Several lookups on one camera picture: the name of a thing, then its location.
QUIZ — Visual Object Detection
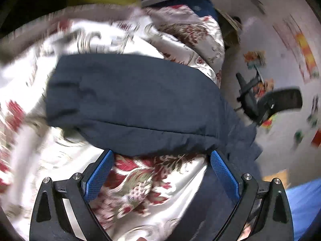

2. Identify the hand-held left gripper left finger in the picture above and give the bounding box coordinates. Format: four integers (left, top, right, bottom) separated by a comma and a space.
29, 150, 115, 241

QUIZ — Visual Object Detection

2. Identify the black office chair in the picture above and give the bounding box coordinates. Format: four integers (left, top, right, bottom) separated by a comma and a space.
234, 72, 303, 126

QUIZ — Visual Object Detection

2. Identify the red paper wall sticker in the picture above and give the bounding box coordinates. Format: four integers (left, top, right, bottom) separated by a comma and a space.
312, 129, 321, 148

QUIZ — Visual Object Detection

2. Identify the flower wall sticker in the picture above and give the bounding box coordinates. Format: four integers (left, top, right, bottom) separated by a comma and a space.
244, 51, 275, 95

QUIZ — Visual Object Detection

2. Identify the cartoon bear wall sticker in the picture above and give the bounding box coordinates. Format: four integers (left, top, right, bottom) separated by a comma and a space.
261, 115, 277, 131

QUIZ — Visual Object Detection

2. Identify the navy blue jacket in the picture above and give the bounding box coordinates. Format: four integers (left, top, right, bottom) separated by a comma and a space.
45, 54, 263, 241

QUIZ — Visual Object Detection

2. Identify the blue curtain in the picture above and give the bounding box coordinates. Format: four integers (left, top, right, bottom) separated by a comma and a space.
285, 180, 321, 241

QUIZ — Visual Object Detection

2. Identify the navy blue pillow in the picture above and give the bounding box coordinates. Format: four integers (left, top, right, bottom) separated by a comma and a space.
180, 0, 219, 21

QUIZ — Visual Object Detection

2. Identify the floral bedspread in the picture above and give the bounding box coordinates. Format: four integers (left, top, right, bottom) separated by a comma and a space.
0, 4, 226, 241

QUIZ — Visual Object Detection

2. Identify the wooden cabinet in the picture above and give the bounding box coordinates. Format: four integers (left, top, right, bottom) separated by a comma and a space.
263, 169, 289, 184

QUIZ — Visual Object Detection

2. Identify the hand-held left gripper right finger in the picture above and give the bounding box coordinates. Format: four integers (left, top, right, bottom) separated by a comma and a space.
210, 150, 294, 241

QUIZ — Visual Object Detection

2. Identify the wooden desk shelf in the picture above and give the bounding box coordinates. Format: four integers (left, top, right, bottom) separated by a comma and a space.
216, 8, 243, 49

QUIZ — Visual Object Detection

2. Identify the grey wall sticker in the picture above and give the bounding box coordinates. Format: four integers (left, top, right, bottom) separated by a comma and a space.
250, 0, 267, 13

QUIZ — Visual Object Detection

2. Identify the pale pink wall certificate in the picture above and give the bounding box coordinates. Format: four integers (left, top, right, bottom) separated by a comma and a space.
273, 17, 301, 54

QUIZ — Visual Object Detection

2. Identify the green leafy wall sticker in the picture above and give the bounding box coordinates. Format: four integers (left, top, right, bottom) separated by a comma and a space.
307, 112, 321, 126

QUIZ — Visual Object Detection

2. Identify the red bordered wall certificate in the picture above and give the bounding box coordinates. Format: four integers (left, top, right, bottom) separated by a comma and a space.
295, 32, 319, 81

